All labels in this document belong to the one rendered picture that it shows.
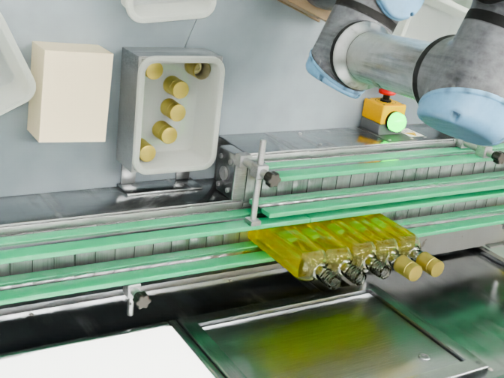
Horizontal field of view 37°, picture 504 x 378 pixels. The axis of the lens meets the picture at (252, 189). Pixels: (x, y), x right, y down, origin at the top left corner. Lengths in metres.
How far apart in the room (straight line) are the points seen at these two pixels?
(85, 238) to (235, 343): 0.32
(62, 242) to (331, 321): 0.54
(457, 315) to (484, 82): 0.84
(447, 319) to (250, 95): 0.63
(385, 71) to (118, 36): 0.52
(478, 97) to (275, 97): 0.75
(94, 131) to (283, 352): 0.52
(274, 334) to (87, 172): 0.47
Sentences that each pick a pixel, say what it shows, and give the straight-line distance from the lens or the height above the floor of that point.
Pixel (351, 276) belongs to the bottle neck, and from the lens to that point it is 1.39.
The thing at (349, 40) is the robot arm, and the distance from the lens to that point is 1.28.
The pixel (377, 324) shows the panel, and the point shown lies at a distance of 1.51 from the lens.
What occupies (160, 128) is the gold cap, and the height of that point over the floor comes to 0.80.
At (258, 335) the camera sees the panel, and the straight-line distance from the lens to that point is 1.40.
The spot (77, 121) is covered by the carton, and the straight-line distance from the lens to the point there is 1.35.
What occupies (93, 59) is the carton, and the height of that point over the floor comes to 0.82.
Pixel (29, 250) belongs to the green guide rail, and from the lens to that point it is 1.28.
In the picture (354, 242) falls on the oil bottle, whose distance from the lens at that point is 1.45.
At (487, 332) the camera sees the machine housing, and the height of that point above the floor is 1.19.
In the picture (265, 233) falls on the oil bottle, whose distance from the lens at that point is 1.47.
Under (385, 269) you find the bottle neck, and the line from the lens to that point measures 1.44.
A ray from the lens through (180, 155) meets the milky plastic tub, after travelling 1.49.
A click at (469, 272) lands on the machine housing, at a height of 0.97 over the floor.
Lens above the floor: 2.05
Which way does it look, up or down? 52 degrees down
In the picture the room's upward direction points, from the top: 125 degrees clockwise
